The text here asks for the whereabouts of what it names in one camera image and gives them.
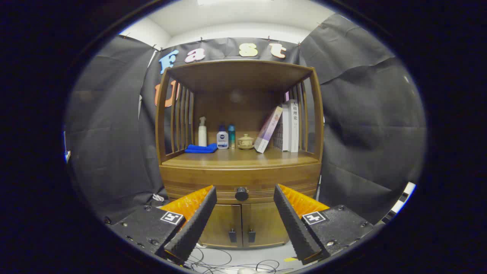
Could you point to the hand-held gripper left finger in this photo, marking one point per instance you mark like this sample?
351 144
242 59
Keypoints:
194 228

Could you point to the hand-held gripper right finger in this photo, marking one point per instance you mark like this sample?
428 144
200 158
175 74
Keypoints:
296 228

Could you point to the wooden drawer with black knob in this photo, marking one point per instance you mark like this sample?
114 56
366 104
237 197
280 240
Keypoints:
228 177

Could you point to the wooden cabinet door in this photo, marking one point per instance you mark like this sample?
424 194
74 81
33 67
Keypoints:
266 224
222 224

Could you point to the wooden countertop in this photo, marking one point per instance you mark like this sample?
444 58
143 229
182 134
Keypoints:
236 158

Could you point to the wooden cabinet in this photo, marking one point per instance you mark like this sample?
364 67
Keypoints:
236 76

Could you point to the yellow floor tape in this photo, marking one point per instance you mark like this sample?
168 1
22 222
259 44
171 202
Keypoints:
290 260

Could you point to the white rounded object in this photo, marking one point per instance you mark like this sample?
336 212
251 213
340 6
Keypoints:
247 271

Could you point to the folded blue cloth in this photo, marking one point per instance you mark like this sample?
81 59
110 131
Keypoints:
201 149

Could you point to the white pump bottle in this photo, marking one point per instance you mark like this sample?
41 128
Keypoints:
202 137

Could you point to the white bottle with blue label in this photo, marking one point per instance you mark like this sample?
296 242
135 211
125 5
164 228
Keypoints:
222 140

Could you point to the slim teal bottle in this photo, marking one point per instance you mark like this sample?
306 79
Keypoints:
231 137

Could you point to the beige ceramic lidded pot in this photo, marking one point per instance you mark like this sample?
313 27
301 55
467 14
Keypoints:
245 142

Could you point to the plain white book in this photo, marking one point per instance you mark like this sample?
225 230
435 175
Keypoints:
285 127

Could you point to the white book with printed spine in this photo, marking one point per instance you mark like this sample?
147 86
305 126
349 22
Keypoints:
293 125

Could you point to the pink purple book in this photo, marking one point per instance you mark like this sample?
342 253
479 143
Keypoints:
268 129

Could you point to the black white striped board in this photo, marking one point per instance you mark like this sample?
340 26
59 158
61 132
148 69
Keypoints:
403 196

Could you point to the black backdrop cloth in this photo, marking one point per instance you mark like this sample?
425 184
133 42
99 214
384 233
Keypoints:
361 114

